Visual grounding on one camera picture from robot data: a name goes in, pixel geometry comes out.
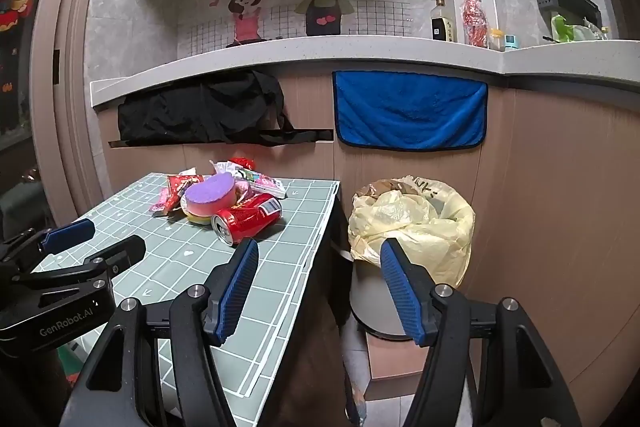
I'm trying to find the beige door frame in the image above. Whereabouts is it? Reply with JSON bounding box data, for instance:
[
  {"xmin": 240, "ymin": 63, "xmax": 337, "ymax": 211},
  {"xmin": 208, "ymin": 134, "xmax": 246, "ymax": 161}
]
[{"xmin": 29, "ymin": 0, "xmax": 123, "ymax": 228}]

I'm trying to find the blue towel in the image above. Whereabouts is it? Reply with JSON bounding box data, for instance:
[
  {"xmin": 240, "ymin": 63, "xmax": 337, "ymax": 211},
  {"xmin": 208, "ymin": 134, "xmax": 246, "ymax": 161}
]
[{"xmin": 332, "ymin": 70, "xmax": 489, "ymax": 151}]

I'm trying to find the pink cartoon tissue packet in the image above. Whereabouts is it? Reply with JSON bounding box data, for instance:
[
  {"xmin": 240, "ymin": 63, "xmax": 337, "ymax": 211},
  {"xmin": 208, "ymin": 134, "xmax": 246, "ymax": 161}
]
[{"xmin": 235, "ymin": 169, "xmax": 287, "ymax": 200}]

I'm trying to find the black cloth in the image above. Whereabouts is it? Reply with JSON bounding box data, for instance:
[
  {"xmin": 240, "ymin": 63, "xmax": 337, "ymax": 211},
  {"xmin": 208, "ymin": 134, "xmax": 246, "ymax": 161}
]
[{"xmin": 117, "ymin": 70, "xmax": 333, "ymax": 148}]

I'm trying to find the yellow plastic bin bag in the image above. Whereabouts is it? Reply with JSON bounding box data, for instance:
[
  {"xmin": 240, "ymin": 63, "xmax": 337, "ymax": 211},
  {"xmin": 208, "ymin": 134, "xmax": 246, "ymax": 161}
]
[{"xmin": 348, "ymin": 177, "xmax": 476, "ymax": 290}]

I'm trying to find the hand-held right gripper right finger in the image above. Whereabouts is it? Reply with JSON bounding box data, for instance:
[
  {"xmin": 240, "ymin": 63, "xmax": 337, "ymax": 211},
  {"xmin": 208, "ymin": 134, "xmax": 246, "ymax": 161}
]
[{"xmin": 380, "ymin": 237, "xmax": 583, "ymax": 427}]

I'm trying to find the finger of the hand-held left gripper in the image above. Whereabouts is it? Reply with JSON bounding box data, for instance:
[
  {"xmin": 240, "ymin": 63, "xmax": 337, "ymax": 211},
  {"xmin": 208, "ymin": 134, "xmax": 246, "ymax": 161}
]
[
  {"xmin": 9, "ymin": 234, "xmax": 147, "ymax": 304},
  {"xmin": 0, "ymin": 218, "xmax": 96, "ymax": 267}
]

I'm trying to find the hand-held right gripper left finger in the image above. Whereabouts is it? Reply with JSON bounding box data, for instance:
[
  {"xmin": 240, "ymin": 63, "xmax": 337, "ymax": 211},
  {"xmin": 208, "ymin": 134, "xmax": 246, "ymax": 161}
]
[{"xmin": 70, "ymin": 237, "xmax": 261, "ymax": 427}]

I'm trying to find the purple pink sponge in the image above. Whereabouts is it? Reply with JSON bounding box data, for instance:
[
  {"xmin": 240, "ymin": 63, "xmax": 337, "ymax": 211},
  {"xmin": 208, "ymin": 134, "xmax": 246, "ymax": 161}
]
[{"xmin": 181, "ymin": 173, "xmax": 239, "ymax": 220}]

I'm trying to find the yellow green sponge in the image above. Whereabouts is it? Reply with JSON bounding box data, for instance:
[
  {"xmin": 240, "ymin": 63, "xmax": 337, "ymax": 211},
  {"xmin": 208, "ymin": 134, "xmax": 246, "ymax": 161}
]
[{"xmin": 187, "ymin": 208, "xmax": 217, "ymax": 227}]

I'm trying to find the green checked table mat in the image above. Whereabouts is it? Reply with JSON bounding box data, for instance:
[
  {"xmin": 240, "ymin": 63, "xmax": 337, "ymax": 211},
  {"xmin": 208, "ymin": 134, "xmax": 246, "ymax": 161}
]
[{"xmin": 30, "ymin": 173, "xmax": 342, "ymax": 400}]

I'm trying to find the red drink bottle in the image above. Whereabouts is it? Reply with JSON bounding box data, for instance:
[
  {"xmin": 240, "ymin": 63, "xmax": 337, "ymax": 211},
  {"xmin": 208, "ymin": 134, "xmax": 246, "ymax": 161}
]
[{"xmin": 462, "ymin": 0, "xmax": 489, "ymax": 48}]

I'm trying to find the dark sauce bottle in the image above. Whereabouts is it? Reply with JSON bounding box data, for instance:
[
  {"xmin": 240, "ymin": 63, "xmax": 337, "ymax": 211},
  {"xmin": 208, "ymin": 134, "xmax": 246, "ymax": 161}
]
[{"xmin": 431, "ymin": 0, "xmax": 455, "ymax": 43}]

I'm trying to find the grey trash bin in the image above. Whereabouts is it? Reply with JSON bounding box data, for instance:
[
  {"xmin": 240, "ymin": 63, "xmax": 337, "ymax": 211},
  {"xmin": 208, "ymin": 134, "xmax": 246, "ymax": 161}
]
[{"xmin": 348, "ymin": 252, "xmax": 427, "ymax": 339}]

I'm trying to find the red snack packet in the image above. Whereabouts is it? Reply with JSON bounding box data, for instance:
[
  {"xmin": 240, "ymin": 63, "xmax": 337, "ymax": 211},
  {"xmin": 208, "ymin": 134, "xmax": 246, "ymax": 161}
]
[{"xmin": 167, "ymin": 174, "xmax": 206, "ymax": 208}]

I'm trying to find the small pink wrapper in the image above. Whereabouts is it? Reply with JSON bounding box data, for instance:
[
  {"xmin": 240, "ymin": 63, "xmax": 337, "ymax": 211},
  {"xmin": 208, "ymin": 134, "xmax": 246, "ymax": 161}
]
[{"xmin": 150, "ymin": 187, "xmax": 177, "ymax": 218}]

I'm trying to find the green cloth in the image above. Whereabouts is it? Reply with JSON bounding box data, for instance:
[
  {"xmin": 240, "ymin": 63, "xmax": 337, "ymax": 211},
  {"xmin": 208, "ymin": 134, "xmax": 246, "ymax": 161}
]
[{"xmin": 551, "ymin": 14, "xmax": 574, "ymax": 43}]

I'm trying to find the red drink can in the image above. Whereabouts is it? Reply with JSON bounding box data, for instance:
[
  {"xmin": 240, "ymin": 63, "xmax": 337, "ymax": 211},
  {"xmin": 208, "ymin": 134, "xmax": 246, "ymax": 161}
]
[{"xmin": 211, "ymin": 193, "xmax": 283, "ymax": 247}]

